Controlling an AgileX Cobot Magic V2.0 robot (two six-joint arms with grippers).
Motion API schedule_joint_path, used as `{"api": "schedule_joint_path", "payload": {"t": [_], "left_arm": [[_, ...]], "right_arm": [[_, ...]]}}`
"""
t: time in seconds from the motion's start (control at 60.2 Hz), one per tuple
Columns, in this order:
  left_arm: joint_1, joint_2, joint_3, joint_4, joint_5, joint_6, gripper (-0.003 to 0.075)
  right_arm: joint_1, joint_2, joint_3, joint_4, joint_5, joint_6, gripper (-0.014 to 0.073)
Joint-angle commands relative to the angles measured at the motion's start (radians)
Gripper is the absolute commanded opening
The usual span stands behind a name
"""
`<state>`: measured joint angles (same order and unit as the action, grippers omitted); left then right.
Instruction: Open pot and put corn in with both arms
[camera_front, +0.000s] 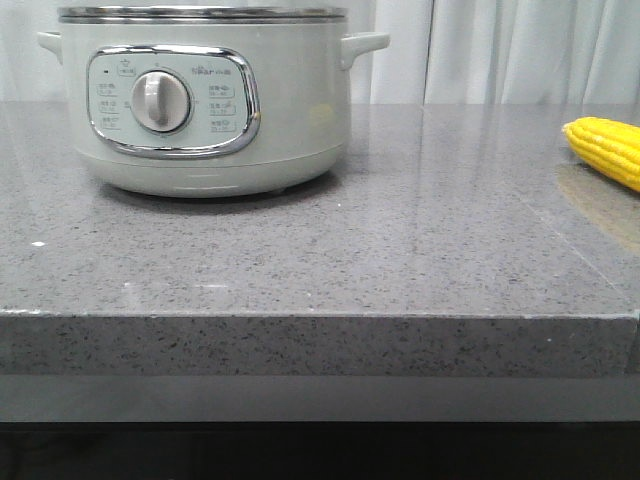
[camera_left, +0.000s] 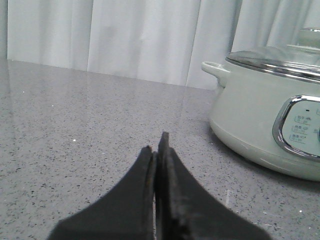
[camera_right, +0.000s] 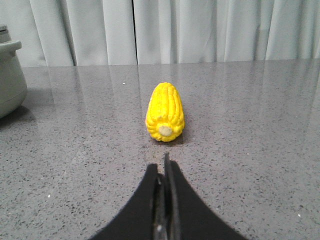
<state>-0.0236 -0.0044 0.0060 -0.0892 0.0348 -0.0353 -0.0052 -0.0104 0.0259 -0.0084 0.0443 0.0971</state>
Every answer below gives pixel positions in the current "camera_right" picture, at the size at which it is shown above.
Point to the pale green electric cooking pot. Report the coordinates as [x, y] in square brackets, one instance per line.
[13, 86]

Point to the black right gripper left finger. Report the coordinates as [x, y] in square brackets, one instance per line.
[138, 219]

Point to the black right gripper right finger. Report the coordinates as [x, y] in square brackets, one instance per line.
[189, 217]

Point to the white pleated curtain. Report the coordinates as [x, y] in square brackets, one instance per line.
[126, 32]

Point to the yellow toy corn cob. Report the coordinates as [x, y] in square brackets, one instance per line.
[165, 120]

